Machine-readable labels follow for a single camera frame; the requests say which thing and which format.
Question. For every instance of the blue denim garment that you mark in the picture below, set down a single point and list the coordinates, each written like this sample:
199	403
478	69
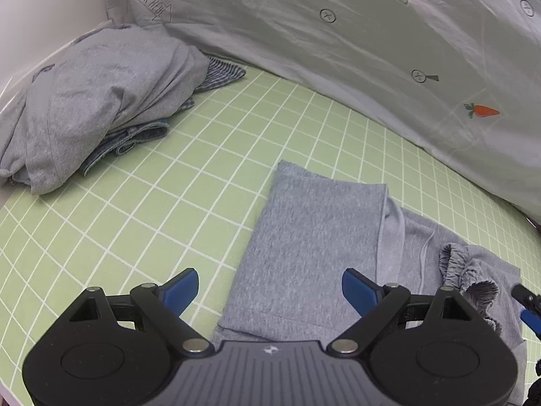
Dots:
135	135

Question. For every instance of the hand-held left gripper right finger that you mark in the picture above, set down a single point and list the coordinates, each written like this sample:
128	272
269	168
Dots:
357	289

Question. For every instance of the green checked mat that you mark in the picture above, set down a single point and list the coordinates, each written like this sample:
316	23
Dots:
169	203

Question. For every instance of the grey printed quilt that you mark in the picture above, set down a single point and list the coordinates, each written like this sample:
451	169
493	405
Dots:
338	29

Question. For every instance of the blue striped cloth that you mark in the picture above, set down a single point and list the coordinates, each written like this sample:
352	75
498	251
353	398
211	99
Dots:
224	72

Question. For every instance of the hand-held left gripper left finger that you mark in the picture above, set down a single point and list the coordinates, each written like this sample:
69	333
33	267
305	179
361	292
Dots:
181	289

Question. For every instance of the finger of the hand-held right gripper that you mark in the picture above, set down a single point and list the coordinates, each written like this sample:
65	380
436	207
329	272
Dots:
524	294
531	323

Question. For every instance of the grey t-shirt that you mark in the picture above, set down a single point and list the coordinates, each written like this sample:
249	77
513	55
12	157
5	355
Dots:
93	105

